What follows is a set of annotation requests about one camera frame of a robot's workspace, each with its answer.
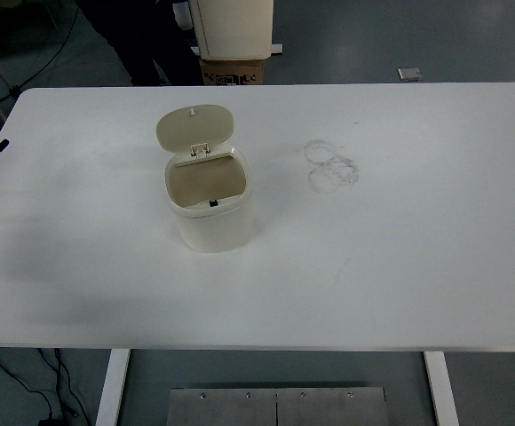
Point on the cream plastic trash bin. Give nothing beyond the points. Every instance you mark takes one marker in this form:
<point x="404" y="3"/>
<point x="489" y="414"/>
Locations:
<point x="215" y="226"/>

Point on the grey metal plate with screws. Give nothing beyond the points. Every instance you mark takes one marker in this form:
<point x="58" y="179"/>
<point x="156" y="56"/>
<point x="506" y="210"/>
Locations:
<point x="275" y="408"/>

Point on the brown cardboard box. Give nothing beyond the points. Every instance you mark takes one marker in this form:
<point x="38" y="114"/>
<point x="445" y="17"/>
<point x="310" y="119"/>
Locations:
<point x="231" y="73"/>

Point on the white table leg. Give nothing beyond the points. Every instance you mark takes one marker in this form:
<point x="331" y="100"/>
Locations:
<point x="112" y="390"/>
<point x="441" y="390"/>

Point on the person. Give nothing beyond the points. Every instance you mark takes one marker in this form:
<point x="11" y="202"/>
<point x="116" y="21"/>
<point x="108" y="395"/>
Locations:
<point x="137" y="40"/>

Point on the grey floor plate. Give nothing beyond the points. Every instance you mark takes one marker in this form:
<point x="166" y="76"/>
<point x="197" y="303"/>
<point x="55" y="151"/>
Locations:
<point x="409" y="73"/>

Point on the black power plug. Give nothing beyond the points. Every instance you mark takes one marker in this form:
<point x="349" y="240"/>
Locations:
<point x="49" y="421"/>

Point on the cream cabinet box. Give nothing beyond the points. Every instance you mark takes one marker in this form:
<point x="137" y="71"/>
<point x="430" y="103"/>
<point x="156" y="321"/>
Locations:
<point x="235" y="26"/>

